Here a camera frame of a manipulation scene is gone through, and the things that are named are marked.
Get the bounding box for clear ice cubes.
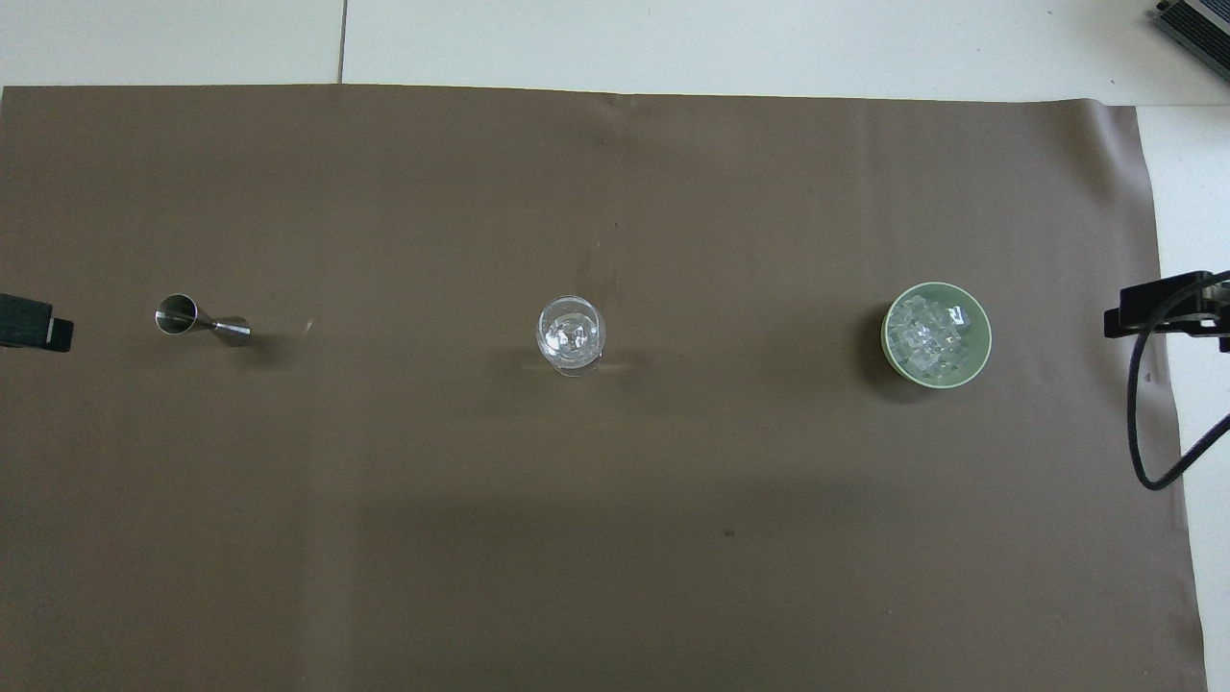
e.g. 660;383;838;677
888;293;979;376

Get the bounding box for clear wine glass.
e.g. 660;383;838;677
534;294;609;379

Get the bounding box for grey metal box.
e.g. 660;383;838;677
1152;0;1230;58

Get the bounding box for steel double jigger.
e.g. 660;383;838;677
154;293;254;346

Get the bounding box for black cable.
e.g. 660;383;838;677
1127;272;1230;492

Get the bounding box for green bowl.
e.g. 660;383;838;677
880;281;994;392

